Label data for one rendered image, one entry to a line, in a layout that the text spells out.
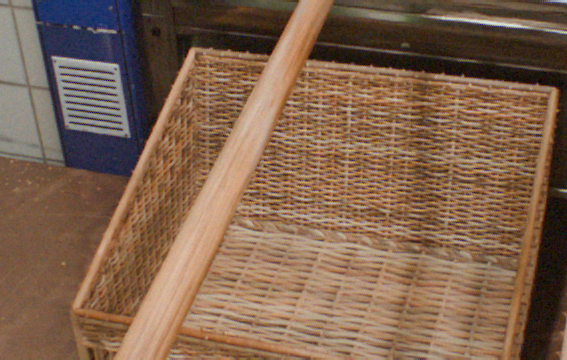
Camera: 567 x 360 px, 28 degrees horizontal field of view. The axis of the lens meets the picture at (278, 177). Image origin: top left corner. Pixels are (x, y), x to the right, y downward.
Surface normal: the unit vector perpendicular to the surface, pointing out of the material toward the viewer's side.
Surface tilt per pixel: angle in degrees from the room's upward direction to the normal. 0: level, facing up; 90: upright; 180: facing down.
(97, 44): 90
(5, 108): 90
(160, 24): 90
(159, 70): 90
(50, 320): 0
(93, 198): 0
